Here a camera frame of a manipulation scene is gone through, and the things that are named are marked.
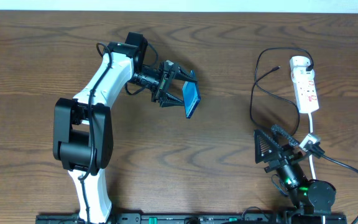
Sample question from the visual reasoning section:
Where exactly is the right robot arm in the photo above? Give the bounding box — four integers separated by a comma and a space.
254, 125, 336, 223

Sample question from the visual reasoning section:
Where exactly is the white power strip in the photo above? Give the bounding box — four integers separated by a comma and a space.
291, 67, 319, 114

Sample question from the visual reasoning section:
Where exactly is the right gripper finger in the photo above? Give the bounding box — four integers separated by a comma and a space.
271, 124, 300, 147
254, 129, 283, 164

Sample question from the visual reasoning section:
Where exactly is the black USB charging cable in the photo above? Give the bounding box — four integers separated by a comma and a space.
249, 47, 314, 138

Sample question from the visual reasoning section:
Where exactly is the black camera cable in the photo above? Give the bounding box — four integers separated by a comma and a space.
76, 42, 160, 224
306, 142, 358, 224

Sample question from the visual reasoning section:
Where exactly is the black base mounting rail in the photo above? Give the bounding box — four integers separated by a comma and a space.
35, 212, 347, 224

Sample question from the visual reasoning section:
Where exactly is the black right camera cable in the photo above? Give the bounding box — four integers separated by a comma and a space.
306, 142, 358, 224

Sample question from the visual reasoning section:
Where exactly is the black left camera cable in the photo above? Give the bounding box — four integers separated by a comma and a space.
76, 42, 160, 224

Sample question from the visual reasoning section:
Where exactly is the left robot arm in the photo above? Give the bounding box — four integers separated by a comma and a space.
53, 32, 201, 223

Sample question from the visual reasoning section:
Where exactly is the blue Galaxy smartphone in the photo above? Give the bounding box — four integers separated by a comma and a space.
182, 81, 201, 119

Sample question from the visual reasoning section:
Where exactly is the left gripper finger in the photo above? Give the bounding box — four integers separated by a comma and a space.
159, 92, 184, 108
171, 63, 198, 83

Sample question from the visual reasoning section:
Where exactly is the white USB wall charger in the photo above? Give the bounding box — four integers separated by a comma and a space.
290, 55, 313, 71

